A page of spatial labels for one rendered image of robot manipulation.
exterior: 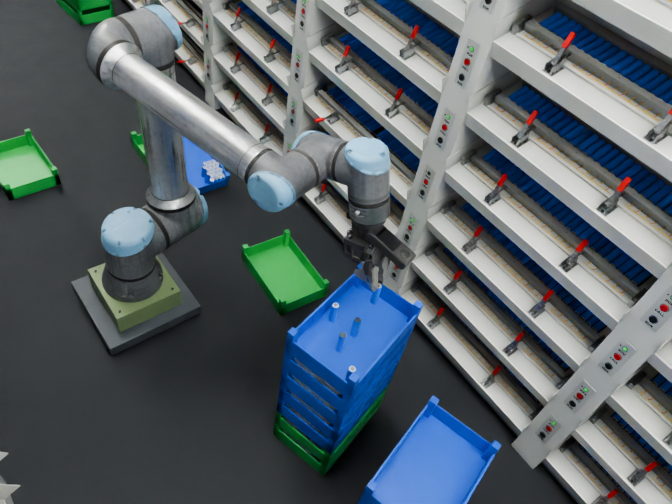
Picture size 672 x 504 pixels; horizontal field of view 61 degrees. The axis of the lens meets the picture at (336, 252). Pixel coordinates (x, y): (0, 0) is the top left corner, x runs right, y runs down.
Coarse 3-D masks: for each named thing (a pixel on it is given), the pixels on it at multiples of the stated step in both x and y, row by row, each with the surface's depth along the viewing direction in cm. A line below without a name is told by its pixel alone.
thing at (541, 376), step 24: (432, 240) 189; (432, 264) 189; (456, 264) 187; (432, 288) 189; (456, 288) 184; (480, 288) 183; (456, 312) 183; (480, 312) 179; (504, 312) 175; (480, 336) 177; (504, 336) 174; (528, 336) 170; (504, 360) 172; (528, 360) 169; (552, 360) 166; (528, 384) 166; (552, 384) 164
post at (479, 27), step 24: (480, 0) 132; (504, 0) 127; (528, 0) 131; (480, 24) 134; (456, 48) 143; (480, 48) 137; (456, 72) 145; (480, 72) 139; (504, 72) 146; (456, 96) 148; (456, 120) 151; (432, 144) 162; (456, 144) 156; (432, 168) 166; (432, 192) 170; (408, 216) 183
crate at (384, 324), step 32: (352, 288) 154; (384, 288) 150; (320, 320) 146; (352, 320) 147; (384, 320) 149; (416, 320) 149; (288, 352) 138; (320, 352) 139; (352, 352) 141; (384, 352) 136; (352, 384) 128
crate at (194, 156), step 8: (184, 144) 247; (192, 144) 248; (184, 152) 245; (192, 152) 246; (200, 152) 247; (192, 160) 244; (200, 160) 246; (208, 160) 247; (192, 168) 243; (200, 168) 244; (192, 176) 241; (200, 176) 242; (192, 184) 239; (200, 184) 241; (208, 184) 236; (216, 184) 239; (224, 184) 243; (200, 192) 238
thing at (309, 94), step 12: (312, 84) 207; (324, 84) 209; (312, 96) 211; (312, 108) 207; (324, 108) 207; (324, 120) 203; (336, 132) 200; (348, 132) 199; (372, 132) 198; (396, 180) 186; (396, 192) 185; (408, 192) 178
